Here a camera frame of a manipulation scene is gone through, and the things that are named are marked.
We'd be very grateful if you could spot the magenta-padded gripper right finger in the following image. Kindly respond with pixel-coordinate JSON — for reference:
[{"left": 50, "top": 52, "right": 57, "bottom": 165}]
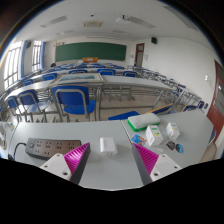
[{"left": 130, "top": 142, "right": 183, "bottom": 186}]

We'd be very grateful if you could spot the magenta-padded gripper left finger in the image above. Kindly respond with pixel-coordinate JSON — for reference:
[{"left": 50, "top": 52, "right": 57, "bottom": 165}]
[{"left": 39, "top": 142, "right": 92, "bottom": 185}]

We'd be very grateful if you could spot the grey power strip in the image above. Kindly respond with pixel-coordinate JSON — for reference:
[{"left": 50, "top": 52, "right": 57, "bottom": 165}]
[{"left": 25, "top": 137, "right": 83, "bottom": 161}]

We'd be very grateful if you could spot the small blue round item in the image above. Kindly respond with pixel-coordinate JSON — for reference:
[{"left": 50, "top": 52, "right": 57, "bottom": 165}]
[{"left": 174, "top": 143, "right": 185, "bottom": 155}]

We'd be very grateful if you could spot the white box with green print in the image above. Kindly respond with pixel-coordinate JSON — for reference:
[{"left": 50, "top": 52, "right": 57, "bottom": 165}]
[{"left": 144, "top": 124, "right": 164, "bottom": 147}]

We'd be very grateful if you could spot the colourful printed card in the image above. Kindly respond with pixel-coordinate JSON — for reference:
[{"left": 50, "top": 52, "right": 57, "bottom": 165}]
[{"left": 130, "top": 133, "right": 149, "bottom": 149}]

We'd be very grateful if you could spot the small white box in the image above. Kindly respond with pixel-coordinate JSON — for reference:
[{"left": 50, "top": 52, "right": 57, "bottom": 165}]
[{"left": 165, "top": 121, "right": 181, "bottom": 141}]

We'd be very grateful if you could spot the sheet with colourful stickers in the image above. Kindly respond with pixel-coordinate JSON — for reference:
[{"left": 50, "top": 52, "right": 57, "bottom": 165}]
[{"left": 0, "top": 121, "right": 18, "bottom": 152}]

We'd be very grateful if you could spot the blue chair seat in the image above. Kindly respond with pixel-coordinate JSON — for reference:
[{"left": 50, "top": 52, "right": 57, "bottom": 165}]
[{"left": 107, "top": 110, "right": 141, "bottom": 121}]

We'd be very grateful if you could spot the large blue classroom chair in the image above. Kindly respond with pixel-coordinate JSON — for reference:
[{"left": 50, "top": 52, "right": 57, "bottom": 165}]
[{"left": 51, "top": 85, "right": 98, "bottom": 123}]

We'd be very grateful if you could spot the red door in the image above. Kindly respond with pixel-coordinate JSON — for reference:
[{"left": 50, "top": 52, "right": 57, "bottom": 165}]
[{"left": 206, "top": 59, "right": 224, "bottom": 135}]

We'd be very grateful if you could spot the framed picture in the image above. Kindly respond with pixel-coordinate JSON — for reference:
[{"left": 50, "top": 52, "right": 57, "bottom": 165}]
[{"left": 49, "top": 72, "right": 105, "bottom": 86}]

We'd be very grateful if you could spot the long grey classroom desk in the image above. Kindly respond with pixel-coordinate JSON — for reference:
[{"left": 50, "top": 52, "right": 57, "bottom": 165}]
[{"left": 101, "top": 74, "right": 177, "bottom": 108}]

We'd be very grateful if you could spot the group of blue chairs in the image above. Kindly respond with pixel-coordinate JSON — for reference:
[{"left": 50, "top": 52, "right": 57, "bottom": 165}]
[{"left": 21, "top": 61, "right": 141, "bottom": 88}]

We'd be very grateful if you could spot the large window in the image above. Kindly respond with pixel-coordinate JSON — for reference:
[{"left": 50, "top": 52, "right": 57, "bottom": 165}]
[{"left": 3, "top": 41, "right": 23, "bottom": 90}]

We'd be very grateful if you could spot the orange lectern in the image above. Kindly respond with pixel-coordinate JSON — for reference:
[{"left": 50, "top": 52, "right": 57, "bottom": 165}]
[{"left": 82, "top": 56, "right": 100, "bottom": 64}]

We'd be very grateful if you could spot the narrow window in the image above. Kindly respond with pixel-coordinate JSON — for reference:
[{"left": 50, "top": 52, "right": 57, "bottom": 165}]
[{"left": 31, "top": 40, "right": 43, "bottom": 72}]

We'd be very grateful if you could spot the brown door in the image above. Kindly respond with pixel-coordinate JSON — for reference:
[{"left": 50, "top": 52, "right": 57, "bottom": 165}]
[{"left": 134, "top": 42, "right": 146, "bottom": 68}]

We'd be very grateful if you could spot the green blackboard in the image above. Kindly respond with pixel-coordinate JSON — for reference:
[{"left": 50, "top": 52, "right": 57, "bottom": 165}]
[{"left": 54, "top": 41, "right": 128, "bottom": 63}]

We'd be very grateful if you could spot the group of ceiling lights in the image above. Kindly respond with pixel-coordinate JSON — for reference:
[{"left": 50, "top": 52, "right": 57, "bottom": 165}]
[{"left": 39, "top": 14, "right": 156, "bottom": 34}]

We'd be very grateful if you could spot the ceiling air conditioner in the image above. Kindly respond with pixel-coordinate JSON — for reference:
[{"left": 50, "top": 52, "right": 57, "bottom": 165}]
[{"left": 82, "top": 20, "right": 104, "bottom": 29}]

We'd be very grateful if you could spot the ceiling projector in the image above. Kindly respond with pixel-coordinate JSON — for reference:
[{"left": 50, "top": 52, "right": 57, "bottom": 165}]
[{"left": 115, "top": 14, "right": 132, "bottom": 25}]

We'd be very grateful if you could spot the black power cable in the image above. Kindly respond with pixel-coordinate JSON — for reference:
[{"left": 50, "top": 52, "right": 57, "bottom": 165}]
[{"left": 7, "top": 142, "right": 28, "bottom": 162}]

